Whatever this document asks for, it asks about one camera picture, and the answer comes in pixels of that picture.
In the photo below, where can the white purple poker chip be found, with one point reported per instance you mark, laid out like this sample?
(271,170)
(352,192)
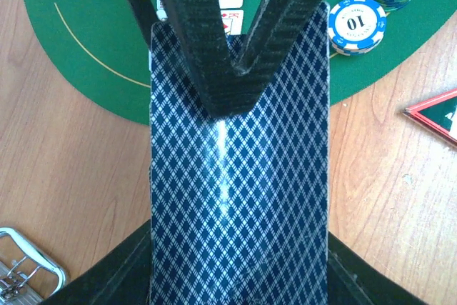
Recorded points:
(356,27)

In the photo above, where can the round green poker mat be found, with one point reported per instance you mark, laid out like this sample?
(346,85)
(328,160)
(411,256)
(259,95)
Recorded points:
(98,48)

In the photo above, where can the king of diamonds card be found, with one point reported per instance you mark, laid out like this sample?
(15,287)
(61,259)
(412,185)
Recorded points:
(232,19)

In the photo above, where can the red black triangular all-in marker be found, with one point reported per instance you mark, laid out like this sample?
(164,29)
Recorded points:
(437,114)

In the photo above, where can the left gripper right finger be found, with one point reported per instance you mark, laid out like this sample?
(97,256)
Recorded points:
(353,281)

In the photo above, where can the blue playing card deck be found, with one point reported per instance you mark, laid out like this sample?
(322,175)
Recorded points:
(239,206)

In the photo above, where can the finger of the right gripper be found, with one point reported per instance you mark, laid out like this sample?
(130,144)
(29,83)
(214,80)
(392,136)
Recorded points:
(226,88)
(274,28)

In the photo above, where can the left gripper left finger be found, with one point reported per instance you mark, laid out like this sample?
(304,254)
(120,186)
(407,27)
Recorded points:
(121,277)

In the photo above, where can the aluminium poker chip case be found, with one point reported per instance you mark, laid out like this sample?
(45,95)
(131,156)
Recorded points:
(15,279)

